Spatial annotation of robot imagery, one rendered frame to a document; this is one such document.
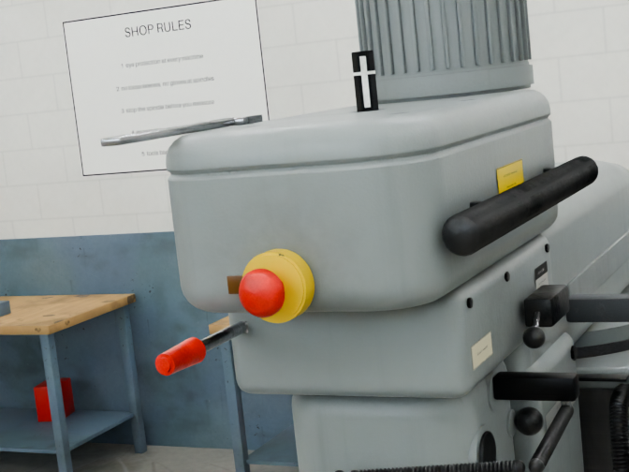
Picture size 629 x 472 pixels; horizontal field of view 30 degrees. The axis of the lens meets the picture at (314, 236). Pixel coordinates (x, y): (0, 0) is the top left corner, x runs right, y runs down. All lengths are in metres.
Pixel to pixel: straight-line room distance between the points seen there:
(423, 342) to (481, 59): 0.39
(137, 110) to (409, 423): 5.32
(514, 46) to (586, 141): 4.09
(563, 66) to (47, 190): 2.98
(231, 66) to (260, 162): 5.07
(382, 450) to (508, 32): 0.50
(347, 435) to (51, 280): 5.75
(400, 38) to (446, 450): 0.46
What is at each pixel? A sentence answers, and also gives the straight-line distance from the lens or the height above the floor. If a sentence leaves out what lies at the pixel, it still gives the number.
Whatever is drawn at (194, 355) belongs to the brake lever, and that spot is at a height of 1.70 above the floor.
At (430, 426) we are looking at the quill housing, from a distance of 1.12.
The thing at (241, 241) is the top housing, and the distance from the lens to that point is 1.00.
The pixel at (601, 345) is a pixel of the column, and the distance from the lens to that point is 1.61.
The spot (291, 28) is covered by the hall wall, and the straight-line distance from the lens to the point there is 5.88.
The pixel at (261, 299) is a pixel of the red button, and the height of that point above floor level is 1.76.
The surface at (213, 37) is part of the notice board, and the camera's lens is 6.09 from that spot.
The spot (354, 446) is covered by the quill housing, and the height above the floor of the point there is 1.57.
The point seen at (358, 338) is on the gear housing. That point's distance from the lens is 1.08.
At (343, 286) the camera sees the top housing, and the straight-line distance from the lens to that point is 0.96.
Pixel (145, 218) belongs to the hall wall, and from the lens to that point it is 6.41.
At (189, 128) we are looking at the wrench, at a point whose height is 1.89.
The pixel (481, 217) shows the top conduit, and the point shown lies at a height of 1.80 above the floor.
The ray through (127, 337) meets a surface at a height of 0.65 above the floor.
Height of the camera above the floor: 1.93
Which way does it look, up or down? 8 degrees down
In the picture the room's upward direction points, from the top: 6 degrees counter-clockwise
